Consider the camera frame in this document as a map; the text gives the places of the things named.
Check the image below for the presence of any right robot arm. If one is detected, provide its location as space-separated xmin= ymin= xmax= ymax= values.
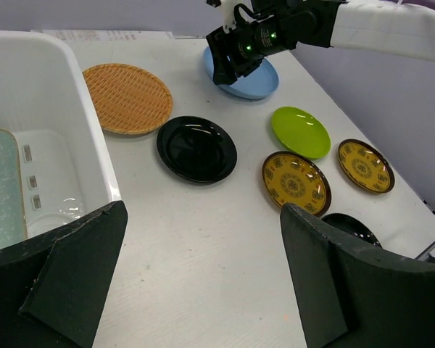
xmin=206 ymin=0 xmax=435 ymax=85

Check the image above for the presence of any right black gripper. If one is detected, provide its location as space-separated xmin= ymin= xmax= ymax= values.
xmin=206 ymin=21 xmax=265 ymax=86

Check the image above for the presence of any celadon rectangular divided plate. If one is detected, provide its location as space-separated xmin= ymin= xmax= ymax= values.
xmin=0 ymin=129 xmax=28 ymax=249

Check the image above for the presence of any lime green round plate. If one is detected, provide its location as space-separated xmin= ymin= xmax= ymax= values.
xmin=270 ymin=107 xmax=331 ymax=160

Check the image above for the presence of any light blue round plate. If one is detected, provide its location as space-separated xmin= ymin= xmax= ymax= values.
xmin=217 ymin=59 xmax=280 ymax=100

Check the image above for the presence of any white plastic bin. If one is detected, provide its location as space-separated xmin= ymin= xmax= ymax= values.
xmin=0 ymin=31 xmax=121 ymax=240

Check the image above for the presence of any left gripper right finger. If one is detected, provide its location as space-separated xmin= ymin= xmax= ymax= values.
xmin=280 ymin=204 xmax=435 ymax=347

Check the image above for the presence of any yellow patterned plate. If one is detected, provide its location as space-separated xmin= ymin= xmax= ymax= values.
xmin=262 ymin=151 xmax=332 ymax=218
xmin=337 ymin=138 xmax=395 ymax=194

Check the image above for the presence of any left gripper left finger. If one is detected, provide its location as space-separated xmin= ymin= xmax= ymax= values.
xmin=0 ymin=201 xmax=128 ymax=347

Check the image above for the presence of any black glossy round plate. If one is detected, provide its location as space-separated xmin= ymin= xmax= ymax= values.
xmin=156 ymin=116 xmax=238 ymax=184

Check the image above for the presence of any woven bamboo round plate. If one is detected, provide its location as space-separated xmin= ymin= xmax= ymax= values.
xmin=83 ymin=63 xmax=173 ymax=136

